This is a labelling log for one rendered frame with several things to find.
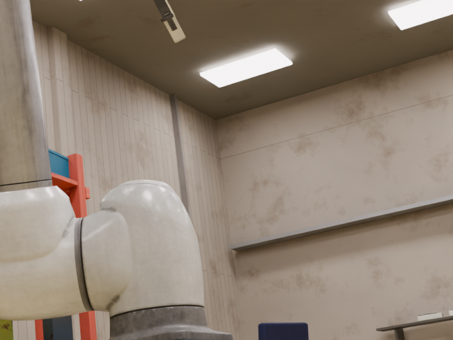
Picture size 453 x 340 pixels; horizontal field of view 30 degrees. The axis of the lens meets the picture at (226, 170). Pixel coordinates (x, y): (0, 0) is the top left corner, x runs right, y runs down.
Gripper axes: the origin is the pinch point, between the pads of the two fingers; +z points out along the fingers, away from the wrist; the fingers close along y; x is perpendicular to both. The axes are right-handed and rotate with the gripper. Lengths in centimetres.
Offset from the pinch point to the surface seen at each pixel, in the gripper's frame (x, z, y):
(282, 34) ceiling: 110, 458, -823
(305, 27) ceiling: 140, 458, -811
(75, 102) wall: -167, 376, -766
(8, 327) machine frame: -88, 65, -6
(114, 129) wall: -150, 453, -796
